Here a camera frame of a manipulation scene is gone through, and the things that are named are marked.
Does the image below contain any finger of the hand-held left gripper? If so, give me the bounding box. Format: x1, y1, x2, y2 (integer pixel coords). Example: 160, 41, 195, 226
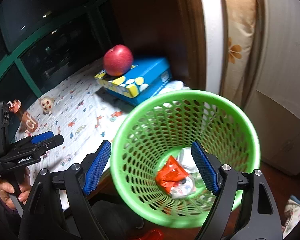
34, 134, 64, 155
14, 131, 54, 148

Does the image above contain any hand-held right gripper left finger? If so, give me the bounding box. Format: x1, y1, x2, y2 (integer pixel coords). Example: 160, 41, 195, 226
18, 140, 112, 240

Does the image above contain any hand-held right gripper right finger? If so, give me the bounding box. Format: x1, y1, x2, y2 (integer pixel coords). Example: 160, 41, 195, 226
191, 140, 283, 240

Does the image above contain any white cup lid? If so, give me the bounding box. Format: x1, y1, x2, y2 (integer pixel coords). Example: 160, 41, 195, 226
177, 147, 200, 173

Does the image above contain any pudding cup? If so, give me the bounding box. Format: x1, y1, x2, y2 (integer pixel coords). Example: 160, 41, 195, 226
170, 177, 197, 199

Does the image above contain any large orange snack packet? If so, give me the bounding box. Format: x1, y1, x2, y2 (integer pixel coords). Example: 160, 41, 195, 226
155, 155, 187, 194

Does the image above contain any green plastic basket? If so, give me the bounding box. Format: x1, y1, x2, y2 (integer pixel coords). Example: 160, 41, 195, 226
110, 89, 261, 228

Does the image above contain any person's left hand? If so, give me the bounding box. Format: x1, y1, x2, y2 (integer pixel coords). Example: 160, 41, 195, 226
0, 177, 32, 210

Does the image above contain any orange water bottle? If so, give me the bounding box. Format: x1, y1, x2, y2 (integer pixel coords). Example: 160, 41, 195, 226
7, 99, 39, 133

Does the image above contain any printed blanket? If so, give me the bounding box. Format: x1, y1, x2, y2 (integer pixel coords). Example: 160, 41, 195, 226
14, 62, 190, 210

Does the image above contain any red plastic object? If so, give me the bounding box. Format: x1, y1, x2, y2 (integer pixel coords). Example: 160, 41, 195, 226
130, 229, 164, 240

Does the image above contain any floral cloth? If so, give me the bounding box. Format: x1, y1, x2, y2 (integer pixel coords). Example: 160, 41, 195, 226
282, 195, 300, 235

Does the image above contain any red apple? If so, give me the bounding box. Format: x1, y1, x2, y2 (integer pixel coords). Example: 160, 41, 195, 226
103, 44, 134, 77

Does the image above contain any blue spotted tissue box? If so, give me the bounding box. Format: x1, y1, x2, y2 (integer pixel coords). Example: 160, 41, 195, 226
94, 57, 172, 107

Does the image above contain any white cabinet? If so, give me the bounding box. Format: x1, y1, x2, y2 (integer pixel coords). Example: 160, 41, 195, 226
244, 0, 300, 175

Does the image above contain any floral pillow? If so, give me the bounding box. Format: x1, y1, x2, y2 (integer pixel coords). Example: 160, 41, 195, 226
220, 0, 262, 105

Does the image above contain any brown wooden panel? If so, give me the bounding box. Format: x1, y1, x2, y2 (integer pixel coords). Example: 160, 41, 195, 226
106, 0, 208, 93

